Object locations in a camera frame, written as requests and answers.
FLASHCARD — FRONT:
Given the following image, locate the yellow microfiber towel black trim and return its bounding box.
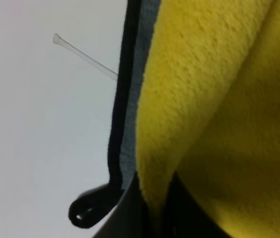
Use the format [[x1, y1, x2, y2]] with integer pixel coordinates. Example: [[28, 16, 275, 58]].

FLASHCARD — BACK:
[[68, 0, 280, 238]]

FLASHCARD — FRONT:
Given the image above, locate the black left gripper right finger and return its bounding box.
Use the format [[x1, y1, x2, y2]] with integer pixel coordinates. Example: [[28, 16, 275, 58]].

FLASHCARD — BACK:
[[164, 174, 230, 238]]

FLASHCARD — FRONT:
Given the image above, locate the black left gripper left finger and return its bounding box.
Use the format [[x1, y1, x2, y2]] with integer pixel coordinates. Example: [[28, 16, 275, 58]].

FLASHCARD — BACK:
[[94, 172, 150, 238]]

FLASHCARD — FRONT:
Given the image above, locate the clear plastic tag fastener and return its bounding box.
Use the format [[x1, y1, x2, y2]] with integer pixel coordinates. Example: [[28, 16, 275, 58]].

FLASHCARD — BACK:
[[53, 33, 118, 80]]

